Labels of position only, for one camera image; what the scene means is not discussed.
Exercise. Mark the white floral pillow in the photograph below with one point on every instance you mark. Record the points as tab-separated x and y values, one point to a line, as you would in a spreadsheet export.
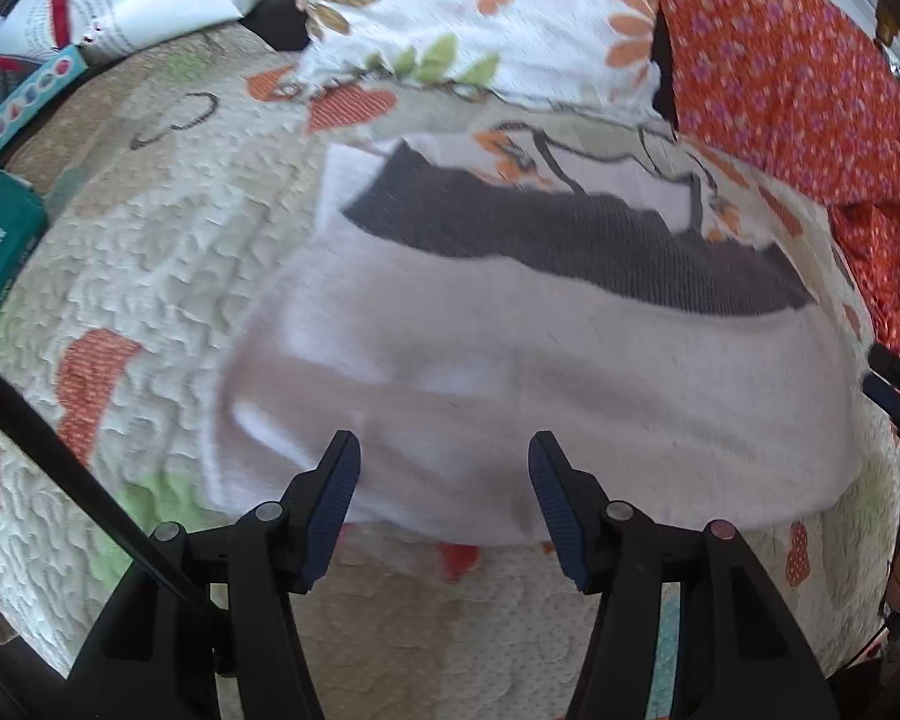
487	7

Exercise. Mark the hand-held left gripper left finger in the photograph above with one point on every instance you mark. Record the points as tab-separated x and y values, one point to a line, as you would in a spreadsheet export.
335	504

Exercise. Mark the quilted printed bedspread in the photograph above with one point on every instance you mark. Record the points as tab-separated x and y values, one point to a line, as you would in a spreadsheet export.
165	240

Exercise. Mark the red floral pillow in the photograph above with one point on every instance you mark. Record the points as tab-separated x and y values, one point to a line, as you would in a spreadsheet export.
787	82

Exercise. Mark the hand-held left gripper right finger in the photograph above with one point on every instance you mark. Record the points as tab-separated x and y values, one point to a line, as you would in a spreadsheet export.
554	510

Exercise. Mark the white and grey small garment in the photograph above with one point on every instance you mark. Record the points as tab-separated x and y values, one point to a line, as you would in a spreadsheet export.
495	345

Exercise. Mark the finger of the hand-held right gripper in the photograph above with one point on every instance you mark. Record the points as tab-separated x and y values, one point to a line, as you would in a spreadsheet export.
891	394

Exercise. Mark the light blue paint set box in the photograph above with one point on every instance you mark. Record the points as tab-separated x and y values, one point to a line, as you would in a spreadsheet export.
22	94

